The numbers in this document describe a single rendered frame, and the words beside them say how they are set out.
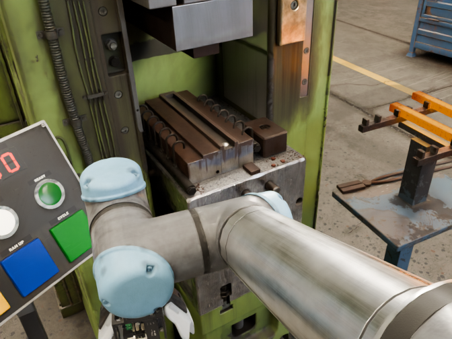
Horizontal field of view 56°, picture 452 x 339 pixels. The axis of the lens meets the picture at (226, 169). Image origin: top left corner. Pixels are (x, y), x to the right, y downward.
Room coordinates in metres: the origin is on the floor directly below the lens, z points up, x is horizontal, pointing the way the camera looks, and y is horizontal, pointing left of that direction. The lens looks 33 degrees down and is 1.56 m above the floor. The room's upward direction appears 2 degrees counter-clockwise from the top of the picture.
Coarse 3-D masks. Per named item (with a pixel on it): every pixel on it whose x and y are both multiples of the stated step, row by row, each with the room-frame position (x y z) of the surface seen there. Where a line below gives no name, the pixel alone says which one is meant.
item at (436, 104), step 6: (414, 96) 1.28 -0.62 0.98; (420, 96) 1.26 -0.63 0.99; (426, 96) 1.25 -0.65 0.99; (420, 102) 1.25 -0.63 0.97; (432, 102) 1.21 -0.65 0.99; (438, 102) 1.20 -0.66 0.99; (444, 102) 1.20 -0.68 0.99; (432, 108) 1.21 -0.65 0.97; (438, 108) 1.19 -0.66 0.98; (444, 108) 1.17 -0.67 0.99; (450, 108) 1.16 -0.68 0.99; (450, 114) 1.15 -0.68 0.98
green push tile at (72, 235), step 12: (72, 216) 0.66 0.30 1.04; (84, 216) 0.67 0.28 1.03; (60, 228) 0.63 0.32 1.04; (72, 228) 0.64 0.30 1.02; (84, 228) 0.65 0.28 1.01; (60, 240) 0.61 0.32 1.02; (72, 240) 0.63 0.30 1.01; (84, 240) 0.64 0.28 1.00; (72, 252) 0.61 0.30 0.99; (84, 252) 0.62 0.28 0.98
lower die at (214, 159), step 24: (192, 96) 1.33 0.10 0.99; (144, 120) 1.20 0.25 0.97; (168, 120) 1.16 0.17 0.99; (192, 120) 1.14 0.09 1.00; (216, 120) 1.15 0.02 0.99; (168, 144) 1.04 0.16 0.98; (192, 144) 1.01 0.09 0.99; (216, 144) 1.00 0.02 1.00; (240, 144) 1.01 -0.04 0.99; (192, 168) 0.94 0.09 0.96; (216, 168) 0.97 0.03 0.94
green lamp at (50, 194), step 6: (42, 186) 0.67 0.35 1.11; (48, 186) 0.68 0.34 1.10; (54, 186) 0.68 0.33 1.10; (42, 192) 0.66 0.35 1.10; (48, 192) 0.67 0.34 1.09; (54, 192) 0.67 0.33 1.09; (60, 192) 0.68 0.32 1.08; (42, 198) 0.65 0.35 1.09; (48, 198) 0.66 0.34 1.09; (54, 198) 0.67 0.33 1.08; (60, 198) 0.67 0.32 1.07; (48, 204) 0.65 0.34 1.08
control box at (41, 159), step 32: (32, 128) 0.74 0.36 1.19; (0, 160) 0.66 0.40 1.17; (32, 160) 0.70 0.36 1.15; (64, 160) 0.73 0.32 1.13; (0, 192) 0.62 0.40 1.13; (32, 192) 0.65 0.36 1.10; (64, 192) 0.68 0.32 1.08; (32, 224) 0.61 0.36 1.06; (0, 256) 0.55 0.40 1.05; (64, 256) 0.60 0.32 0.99; (0, 288) 0.51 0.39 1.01; (0, 320) 0.48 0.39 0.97
